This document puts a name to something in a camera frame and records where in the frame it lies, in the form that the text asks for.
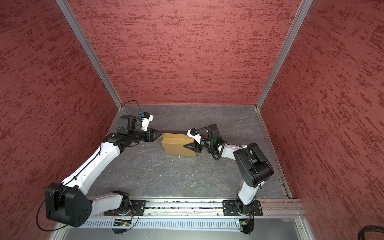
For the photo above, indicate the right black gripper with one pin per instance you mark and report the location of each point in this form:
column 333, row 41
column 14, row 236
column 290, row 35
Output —
column 194, row 145

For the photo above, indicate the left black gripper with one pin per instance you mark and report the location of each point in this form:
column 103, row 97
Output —
column 150, row 135

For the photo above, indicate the brown cardboard box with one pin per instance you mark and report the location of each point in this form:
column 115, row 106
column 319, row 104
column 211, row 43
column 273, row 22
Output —
column 173, row 144

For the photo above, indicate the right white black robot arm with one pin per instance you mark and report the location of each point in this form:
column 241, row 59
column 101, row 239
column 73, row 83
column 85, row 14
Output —
column 254, row 168

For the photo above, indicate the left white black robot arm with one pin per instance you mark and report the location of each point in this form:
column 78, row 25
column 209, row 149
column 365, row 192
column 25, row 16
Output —
column 67, row 203

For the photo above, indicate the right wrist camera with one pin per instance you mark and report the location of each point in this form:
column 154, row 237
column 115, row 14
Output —
column 210, row 134

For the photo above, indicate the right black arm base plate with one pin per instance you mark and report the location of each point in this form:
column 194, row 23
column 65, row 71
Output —
column 237, row 208

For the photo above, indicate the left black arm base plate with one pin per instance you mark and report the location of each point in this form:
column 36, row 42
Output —
column 130, row 208

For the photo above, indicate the perforated metal cable tray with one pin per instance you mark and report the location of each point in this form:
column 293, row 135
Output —
column 171, row 224

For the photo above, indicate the aluminium front rail frame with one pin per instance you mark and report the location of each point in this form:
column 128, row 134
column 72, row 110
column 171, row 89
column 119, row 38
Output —
column 283, row 219

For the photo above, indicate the left aluminium corner post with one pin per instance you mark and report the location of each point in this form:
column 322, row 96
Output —
column 81, row 36

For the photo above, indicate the aluminium corner post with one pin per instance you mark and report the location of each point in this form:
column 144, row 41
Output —
column 290, row 37
column 81, row 36

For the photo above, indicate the right aluminium corner post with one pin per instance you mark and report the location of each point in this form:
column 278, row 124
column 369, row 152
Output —
column 290, row 37

